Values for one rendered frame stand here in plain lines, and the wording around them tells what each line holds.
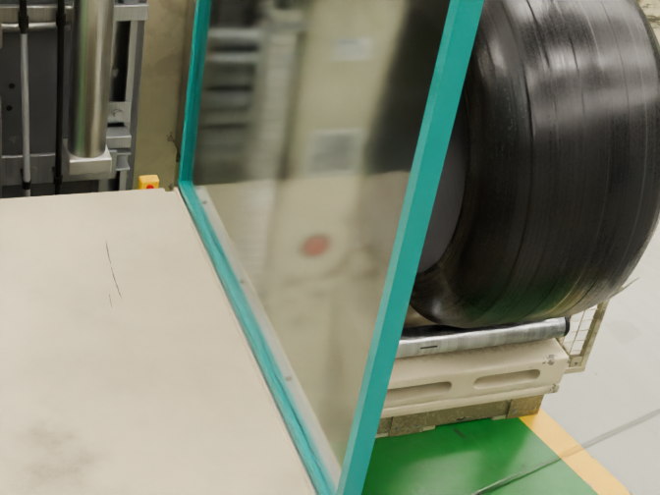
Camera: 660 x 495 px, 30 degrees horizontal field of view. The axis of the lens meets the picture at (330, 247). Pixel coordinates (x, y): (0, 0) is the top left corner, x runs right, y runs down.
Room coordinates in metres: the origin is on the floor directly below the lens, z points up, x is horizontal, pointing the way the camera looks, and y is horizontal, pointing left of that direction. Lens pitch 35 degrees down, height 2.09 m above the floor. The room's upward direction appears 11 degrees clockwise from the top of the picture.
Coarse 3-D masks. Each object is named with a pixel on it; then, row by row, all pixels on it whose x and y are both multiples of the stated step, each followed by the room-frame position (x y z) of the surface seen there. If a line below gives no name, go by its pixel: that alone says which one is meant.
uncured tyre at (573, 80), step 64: (512, 0) 1.55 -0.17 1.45; (576, 0) 1.59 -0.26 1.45; (512, 64) 1.47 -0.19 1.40; (576, 64) 1.50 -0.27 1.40; (640, 64) 1.54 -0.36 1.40; (512, 128) 1.42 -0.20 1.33; (576, 128) 1.44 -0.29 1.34; (640, 128) 1.48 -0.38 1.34; (448, 192) 1.84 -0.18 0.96; (512, 192) 1.39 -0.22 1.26; (576, 192) 1.41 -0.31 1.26; (640, 192) 1.45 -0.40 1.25; (448, 256) 1.43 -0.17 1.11; (512, 256) 1.37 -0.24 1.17; (576, 256) 1.41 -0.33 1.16; (640, 256) 1.47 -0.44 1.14; (448, 320) 1.45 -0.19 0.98; (512, 320) 1.45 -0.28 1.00
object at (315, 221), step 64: (256, 0) 1.09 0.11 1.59; (320, 0) 0.95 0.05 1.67; (384, 0) 0.85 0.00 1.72; (448, 0) 0.77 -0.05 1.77; (192, 64) 1.23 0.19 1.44; (256, 64) 1.07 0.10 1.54; (320, 64) 0.93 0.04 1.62; (384, 64) 0.83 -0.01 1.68; (448, 64) 0.75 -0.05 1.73; (192, 128) 1.22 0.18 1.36; (256, 128) 1.05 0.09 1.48; (320, 128) 0.91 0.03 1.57; (384, 128) 0.81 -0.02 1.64; (448, 128) 0.75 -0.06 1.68; (192, 192) 1.20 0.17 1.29; (256, 192) 1.02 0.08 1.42; (320, 192) 0.89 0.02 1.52; (384, 192) 0.79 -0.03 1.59; (256, 256) 1.00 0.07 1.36; (320, 256) 0.87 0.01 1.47; (384, 256) 0.78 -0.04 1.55; (256, 320) 0.98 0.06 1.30; (320, 320) 0.85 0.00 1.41; (384, 320) 0.74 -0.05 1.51; (320, 384) 0.83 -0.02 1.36; (384, 384) 0.75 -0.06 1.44; (320, 448) 0.81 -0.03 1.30
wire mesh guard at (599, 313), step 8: (600, 304) 2.24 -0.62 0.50; (600, 312) 2.24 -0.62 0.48; (576, 320) 2.22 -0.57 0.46; (584, 320) 2.23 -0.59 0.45; (592, 320) 2.25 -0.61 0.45; (600, 320) 2.24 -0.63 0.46; (592, 328) 2.24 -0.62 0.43; (576, 336) 2.23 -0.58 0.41; (592, 336) 2.24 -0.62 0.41; (584, 344) 2.25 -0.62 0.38; (592, 344) 2.24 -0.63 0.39; (584, 352) 2.24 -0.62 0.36; (584, 360) 2.24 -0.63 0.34; (568, 368) 2.22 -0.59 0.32; (576, 368) 2.23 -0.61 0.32; (584, 368) 2.24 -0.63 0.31
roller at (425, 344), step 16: (544, 320) 1.58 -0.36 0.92; (560, 320) 1.59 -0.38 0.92; (416, 336) 1.48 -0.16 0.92; (432, 336) 1.49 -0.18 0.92; (448, 336) 1.50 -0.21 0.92; (464, 336) 1.51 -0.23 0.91; (480, 336) 1.52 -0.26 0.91; (496, 336) 1.53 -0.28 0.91; (512, 336) 1.54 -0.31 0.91; (528, 336) 1.55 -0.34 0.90; (544, 336) 1.57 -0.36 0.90; (560, 336) 1.58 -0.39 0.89; (400, 352) 1.45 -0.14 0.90; (416, 352) 1.47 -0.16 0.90; (432, 352) 1.48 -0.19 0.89
